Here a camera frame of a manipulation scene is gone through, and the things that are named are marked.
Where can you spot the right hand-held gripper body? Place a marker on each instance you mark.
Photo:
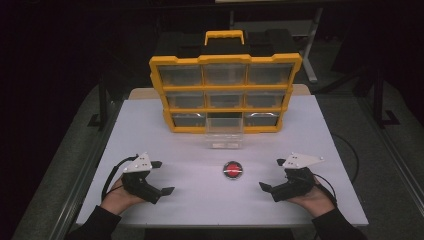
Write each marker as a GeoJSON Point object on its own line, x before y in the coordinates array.
{"type": "Point", "coordinates": [295, 185]}

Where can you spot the aluminium rail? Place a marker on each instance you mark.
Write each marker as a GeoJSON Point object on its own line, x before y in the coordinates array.
{"type": "Point", "coordinates": [393, 156]}
{"type": "Point", "coordinates": [85, 173]}

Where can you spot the round red tin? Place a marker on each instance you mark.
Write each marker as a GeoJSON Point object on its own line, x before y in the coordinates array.
{"type": "Point", "coordinates": [233, 170]}

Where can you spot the black metal stand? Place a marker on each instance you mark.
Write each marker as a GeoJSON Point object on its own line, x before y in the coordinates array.
{"type": "Point", "coordinates": [378, 100]}
{"type": "Point", "coordinates": [103, 106]}

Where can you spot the set of closed clear drawers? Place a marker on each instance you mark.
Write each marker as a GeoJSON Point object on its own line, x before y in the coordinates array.
{"type": "Point", "coordinates": [181, 75]}

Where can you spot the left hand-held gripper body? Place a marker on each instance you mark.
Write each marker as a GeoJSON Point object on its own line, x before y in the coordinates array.
{"type": "Point", "coordinates": [138, 181]}

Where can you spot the person's left hand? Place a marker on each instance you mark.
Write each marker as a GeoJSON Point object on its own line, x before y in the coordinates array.
{"type": "Point", "coordinates": [116, 198]}

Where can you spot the person's right hand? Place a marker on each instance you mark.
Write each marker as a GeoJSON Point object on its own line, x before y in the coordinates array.
{"type": "Point", "coordinates": [315, 201]}

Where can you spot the yellow black organizer cabinet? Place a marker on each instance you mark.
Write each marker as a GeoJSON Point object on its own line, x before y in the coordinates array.
{"type": "Point", "coordinates": [223, 59]}

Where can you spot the clear plastic drawer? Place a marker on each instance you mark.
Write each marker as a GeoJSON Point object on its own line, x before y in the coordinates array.
{"type": "Point", "coordinates": [224, 135]}

